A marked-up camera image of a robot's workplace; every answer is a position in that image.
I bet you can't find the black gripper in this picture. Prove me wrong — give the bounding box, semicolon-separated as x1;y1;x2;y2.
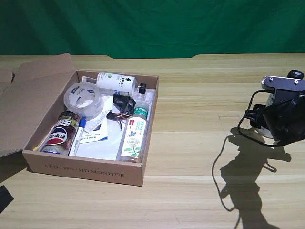
248;88;305;144

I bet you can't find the white bottle with lychee print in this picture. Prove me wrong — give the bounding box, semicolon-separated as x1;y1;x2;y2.
258;69;305;144

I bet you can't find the clear green-label water bottle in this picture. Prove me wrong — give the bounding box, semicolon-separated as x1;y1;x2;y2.
115;101;150;163

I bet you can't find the white bottle with green logo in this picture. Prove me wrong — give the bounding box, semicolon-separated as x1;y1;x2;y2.
96;72;148;94

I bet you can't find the brown cardboard box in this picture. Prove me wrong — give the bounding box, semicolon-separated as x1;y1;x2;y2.
0;52;160;187

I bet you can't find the small black cooling fan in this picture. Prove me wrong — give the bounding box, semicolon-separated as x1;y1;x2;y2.
112;94;137;115

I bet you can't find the green backdrop cloth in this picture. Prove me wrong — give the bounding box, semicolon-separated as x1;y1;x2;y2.
0;0;305;59

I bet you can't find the white paper receipt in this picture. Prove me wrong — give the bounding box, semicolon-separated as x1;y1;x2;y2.
85;96;115;132

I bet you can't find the white leaflet with blue edge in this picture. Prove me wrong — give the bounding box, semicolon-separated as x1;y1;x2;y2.
79;116;109;144

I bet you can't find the white marker with blue cap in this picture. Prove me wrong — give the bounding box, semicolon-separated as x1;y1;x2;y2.
68;118;87;156

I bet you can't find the clear packing tape roll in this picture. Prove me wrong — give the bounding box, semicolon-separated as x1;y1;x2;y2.
63;82;104;119

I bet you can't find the Pepsi can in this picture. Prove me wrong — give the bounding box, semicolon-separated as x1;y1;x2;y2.
41;110;81;156

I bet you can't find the thin stick with yellow tip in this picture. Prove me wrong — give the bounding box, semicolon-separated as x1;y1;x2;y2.
32;138;50;152

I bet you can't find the flat black object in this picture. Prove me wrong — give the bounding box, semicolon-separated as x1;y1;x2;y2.
0;185;14;214

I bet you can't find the black camera cable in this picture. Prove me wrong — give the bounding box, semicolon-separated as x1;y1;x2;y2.
237;89;288;147

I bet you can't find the silver gripper camera mount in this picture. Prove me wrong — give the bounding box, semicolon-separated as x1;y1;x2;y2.
260;75;305;96

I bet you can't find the black part with coloured wires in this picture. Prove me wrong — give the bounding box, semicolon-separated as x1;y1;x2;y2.
106;111;131;131

